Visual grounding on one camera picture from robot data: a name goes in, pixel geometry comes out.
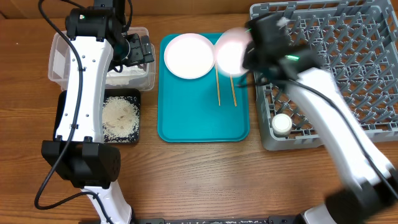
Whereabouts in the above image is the grey dishwasher rack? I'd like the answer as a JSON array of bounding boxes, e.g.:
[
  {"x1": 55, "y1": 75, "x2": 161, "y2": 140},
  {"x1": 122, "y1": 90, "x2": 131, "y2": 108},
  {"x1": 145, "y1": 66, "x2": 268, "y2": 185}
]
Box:
[{"x1": 250, "y1": 0, "x2": 397, "y2": 142}]

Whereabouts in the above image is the white cup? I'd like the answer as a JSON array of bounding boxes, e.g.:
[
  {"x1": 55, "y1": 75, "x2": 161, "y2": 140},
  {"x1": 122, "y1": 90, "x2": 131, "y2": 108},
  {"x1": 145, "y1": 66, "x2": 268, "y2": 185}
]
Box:
[{"x1": 271, "y1": 113, "x2": 293, "y2": 138}]

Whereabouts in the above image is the white crumpled tissue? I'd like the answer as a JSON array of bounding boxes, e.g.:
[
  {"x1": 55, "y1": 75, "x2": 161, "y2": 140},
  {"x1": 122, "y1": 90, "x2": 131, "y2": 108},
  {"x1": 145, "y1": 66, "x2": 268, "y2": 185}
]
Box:
[{"x1": 106, "y1": 65, "x2": 147, "y2": 86}]

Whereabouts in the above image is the black food waste tray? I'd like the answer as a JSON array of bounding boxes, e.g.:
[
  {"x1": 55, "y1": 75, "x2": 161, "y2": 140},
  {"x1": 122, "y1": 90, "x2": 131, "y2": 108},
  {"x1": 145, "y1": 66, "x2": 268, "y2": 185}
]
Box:
[{"x1": 52, "y1": 88, "x2": 141, "y2": 146}]

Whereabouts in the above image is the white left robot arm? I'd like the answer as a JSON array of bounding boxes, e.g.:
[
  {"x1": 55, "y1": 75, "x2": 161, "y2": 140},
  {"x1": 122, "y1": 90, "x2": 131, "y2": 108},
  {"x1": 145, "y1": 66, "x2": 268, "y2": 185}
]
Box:
[{"x1": 41, "y1": 1, "x2": 154, "y2": 223}]

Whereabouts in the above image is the wooden chopstick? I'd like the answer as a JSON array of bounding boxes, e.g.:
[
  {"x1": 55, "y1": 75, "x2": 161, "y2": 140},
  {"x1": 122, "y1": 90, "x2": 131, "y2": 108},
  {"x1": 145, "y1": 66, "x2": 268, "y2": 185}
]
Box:
[
  {"x1": 215, "y1": 63, "x2": 221, "y2": 106},
  {"x1": 229, "y1": 75, "x2": 237, "y2": 107}
]

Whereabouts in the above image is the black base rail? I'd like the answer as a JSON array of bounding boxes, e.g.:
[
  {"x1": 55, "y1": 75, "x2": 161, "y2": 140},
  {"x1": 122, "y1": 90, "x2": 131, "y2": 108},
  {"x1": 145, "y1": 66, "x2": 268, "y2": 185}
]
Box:
[{"x1": 132, "y1": 215, "x2": 303, "y2": 224}]

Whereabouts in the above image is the small white rice plate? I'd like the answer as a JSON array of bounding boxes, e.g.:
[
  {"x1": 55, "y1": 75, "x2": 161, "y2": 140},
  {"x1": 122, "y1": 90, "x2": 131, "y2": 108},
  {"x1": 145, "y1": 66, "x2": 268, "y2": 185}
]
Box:
[{"x1": 215, "y1": 27, "x2": 252, "y2": 78}]

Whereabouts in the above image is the teal serving tray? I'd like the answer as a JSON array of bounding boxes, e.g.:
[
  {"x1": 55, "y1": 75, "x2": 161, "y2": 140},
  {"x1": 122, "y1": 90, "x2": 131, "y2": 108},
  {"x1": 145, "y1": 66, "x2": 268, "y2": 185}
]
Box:
[{"x1": 157, "y1": 34, "x2": 250, "y2": 142}]

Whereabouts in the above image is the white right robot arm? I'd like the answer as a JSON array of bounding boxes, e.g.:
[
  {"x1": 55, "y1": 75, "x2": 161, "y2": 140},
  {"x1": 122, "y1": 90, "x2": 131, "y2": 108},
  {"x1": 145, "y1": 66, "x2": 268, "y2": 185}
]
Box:
[{"x1": 243, "y1": 12, "x2": 397, "y2": 223}]

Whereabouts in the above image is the clear plastic waste bin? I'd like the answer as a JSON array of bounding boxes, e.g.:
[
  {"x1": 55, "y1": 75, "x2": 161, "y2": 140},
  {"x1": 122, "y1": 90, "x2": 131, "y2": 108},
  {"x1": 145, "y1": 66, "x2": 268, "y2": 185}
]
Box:
[{"x1": 48, "y1": 34, "x2": 156, "y2": 91}]

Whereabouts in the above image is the spilled rice pile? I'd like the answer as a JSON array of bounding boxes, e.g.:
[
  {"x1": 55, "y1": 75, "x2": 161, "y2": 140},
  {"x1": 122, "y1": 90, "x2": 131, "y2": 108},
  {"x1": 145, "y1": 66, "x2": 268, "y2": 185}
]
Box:
[{"x1": 101, "y1": 96, "x2": 140, "y2": 143}]

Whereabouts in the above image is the large white plate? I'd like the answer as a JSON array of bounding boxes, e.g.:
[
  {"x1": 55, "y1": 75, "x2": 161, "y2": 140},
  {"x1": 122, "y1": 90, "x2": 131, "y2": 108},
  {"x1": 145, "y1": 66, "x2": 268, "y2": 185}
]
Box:
[{"x1": 164, "y1": 33, "x2": 215, "y2": 80}]

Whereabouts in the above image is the left wooden chopstick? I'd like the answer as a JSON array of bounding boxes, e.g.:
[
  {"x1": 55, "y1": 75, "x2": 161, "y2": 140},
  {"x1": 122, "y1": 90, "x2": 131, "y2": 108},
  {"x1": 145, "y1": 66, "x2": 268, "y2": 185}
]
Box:
[{"x1": 215, "y1": 63, "x2": 221, "y2": 106}]

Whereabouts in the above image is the right wooden chopstick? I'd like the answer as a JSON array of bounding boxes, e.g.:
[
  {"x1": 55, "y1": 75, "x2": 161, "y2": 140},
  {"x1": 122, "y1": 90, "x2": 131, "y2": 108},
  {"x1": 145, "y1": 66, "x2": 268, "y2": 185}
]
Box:
[{"x1": 229, "y1": 75, "x2": 237, "y2": 107}]

